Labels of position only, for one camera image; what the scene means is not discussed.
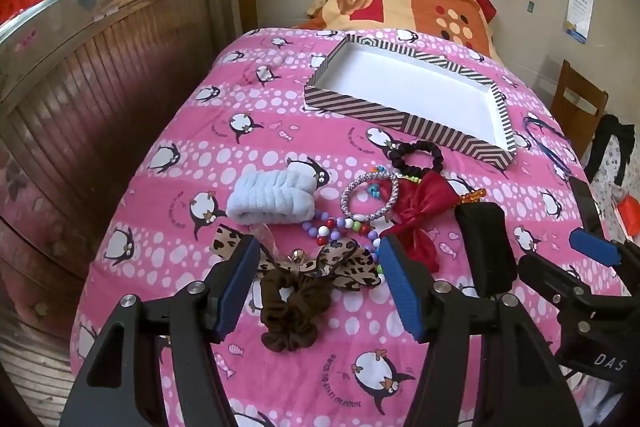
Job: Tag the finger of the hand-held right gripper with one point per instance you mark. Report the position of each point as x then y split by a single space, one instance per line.
555 279
595 248

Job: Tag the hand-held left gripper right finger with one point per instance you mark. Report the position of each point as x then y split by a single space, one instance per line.
405 292

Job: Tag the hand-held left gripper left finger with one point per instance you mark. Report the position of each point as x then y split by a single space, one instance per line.
235 289

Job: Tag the leopard print bow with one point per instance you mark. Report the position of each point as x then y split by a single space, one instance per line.
355 269

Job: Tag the brown scrunchie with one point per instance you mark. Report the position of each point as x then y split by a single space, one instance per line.
295 322

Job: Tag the light blue fluffy wristband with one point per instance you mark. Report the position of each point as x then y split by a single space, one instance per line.
270 199

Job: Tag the black scrunchie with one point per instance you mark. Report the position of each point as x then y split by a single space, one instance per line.
435 154

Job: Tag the striped cardboard box tray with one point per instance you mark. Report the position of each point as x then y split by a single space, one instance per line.
415 82

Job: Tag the dark flat rectangular object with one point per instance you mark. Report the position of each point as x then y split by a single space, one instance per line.
585 207

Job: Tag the red packet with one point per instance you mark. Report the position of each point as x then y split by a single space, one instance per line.
630 214

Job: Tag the grey spotted cloth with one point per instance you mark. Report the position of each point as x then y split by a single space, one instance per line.
612 192

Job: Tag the red satin bow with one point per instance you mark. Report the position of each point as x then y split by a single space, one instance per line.
425 207

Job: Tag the green yellow bead trinket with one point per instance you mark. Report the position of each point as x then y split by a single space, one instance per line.
410 178

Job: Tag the black garment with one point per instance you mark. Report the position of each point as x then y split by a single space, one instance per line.
607 129

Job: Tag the pink penguin print blanket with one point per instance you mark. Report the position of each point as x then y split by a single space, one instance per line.
280 122

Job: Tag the wooden chair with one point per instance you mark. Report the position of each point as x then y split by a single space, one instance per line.
565 74

